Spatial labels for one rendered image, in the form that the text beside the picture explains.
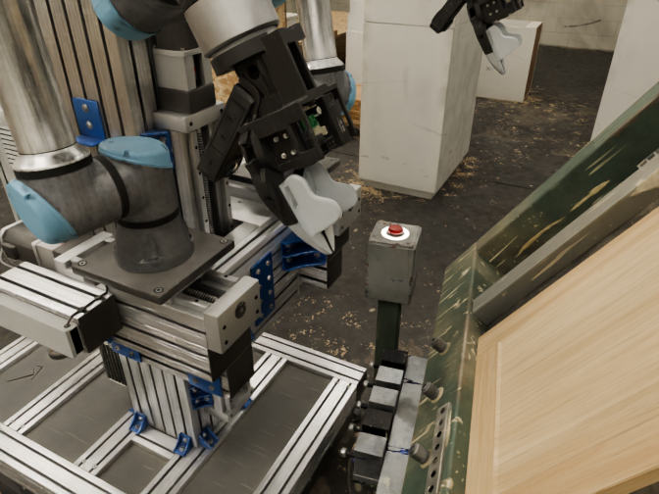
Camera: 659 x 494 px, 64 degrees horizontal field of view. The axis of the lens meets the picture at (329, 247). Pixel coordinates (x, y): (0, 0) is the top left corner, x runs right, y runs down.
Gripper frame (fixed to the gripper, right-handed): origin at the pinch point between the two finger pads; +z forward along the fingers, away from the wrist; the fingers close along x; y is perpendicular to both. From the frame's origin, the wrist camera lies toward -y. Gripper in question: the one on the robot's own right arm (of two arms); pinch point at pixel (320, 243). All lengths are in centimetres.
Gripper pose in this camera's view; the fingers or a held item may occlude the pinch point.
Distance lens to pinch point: 54.8
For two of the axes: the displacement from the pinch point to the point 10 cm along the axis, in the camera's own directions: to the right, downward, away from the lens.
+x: 4.6, -4.6, 7.6
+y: 7.9, -1.8, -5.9
